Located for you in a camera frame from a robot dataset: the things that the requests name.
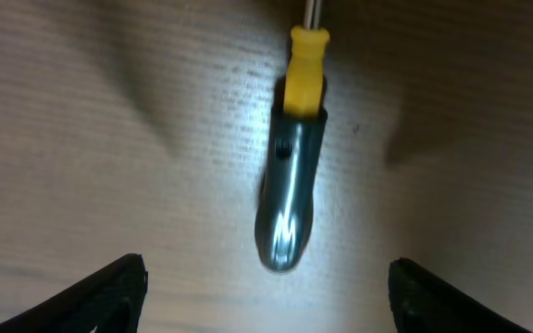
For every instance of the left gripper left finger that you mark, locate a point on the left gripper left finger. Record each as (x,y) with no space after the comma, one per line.
(107,301)

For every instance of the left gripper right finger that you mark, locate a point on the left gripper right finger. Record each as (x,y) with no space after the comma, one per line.
(421,302)

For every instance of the black yellow screwdriver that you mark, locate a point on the black yellow screwdriver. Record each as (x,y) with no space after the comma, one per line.
(284,217)

